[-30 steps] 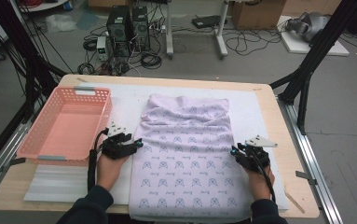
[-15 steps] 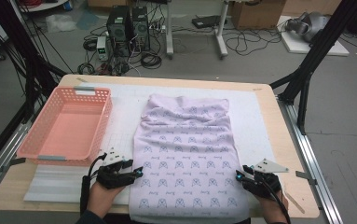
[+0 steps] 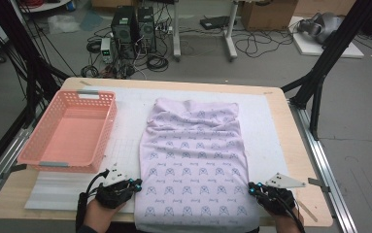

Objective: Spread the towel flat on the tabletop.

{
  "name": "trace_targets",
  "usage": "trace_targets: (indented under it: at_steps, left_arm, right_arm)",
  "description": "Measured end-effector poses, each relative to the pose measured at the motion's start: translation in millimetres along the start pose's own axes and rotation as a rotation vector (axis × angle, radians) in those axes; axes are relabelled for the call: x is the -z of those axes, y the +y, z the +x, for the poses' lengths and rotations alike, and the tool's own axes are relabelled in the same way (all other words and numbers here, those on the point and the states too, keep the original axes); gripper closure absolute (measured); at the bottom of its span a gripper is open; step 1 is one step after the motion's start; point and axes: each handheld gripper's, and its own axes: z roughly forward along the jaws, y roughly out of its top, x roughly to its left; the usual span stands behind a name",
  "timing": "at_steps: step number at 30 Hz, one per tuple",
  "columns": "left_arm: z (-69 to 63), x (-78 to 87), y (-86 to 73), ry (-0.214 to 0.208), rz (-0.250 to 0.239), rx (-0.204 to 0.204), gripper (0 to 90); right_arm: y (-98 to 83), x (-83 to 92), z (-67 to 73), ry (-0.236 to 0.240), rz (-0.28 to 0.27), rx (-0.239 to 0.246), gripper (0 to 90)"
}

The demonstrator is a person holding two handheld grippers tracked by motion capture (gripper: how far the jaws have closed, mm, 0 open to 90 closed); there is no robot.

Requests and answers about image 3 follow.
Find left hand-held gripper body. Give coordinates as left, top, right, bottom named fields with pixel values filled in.
left=94, top=163, right=135, bottom=210

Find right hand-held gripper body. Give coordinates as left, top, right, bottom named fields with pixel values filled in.
left=257, top=173, right=307, bottom=216

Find lilac printed towel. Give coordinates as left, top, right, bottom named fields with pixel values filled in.
left=134, top=97, right=261, bottom=233

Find pink plastic basket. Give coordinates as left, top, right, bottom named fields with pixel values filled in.
left=17, top=89, right=118, bottom=174

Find person's right hand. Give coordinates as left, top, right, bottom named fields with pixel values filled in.
left=274, top=208, right=304, bottom=233

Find person's left hand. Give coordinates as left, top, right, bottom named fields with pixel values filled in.
left=83, top=200, right=123, bottom=233

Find white grid mat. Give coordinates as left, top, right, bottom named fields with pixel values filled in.
left=24, top=85, right=291, bottom=215

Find grey bench power supply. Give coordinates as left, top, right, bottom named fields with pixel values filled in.
left=100, top=37, right=115, bottom=64

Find white floor board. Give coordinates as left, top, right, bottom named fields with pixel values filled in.
left=288, top=16, right=365, bottom=59

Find black computer tower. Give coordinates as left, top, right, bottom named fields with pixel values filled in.
left=137, top=6, right=157, bottom=54
left=110, top=5, right=138, bottom=60

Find white desk leg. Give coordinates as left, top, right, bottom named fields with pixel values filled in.
left=223, top=0, right=240, bottom=62
left=172, top=0, right=183, bottom=62

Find flat black device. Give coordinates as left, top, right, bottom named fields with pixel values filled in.
left=200, top=16, right=238, bottom=31

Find clear plastic bag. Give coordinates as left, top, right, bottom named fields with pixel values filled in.
left=47, top=14, right=82, bottom=35

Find brown cardboard box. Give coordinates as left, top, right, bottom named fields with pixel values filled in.
left=294, top=0, right=357, bottom=17
left=90, top=0, right=139, bottom=10
left=241, top=0, right=298, bottom=32

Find white round table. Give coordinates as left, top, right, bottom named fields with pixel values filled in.
left=19, top=0, right=74, bottom=14

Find right hand-held gripper cable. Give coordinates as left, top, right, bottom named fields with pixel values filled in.
left=280, top=193, right=306, bottom=233

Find hand-held gripper cable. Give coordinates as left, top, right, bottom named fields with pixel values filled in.
left=280, top=193, right=306, bottom=233
left=75, top=168, right=110, bottom=232

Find left hand-held gripper cable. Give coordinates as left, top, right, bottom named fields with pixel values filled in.
left=75, top=168, right=110, bottom=232

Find metal bracket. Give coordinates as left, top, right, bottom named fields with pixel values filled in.
left=308, top=177, right=331, bottom=193
left=0, top=163, right=28, bottom=180

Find aluminium rail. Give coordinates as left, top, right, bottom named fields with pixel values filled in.
left=288, top=100, right=358, bottom=233
left=0, top=125, right=34, bottom=213

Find coiled black cable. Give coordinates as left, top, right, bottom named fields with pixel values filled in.
left=146, top=54, right=170, bottom=73
left=81, top=64, right=100, bottom=79

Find black frame stand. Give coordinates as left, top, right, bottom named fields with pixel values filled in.
left=0, top=0, right=71, bottom=130
left=281, top=0, right=372, bottom=141

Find tangled black floor cable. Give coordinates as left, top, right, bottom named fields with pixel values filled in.
left=234, top=28, right=295, bottom=59

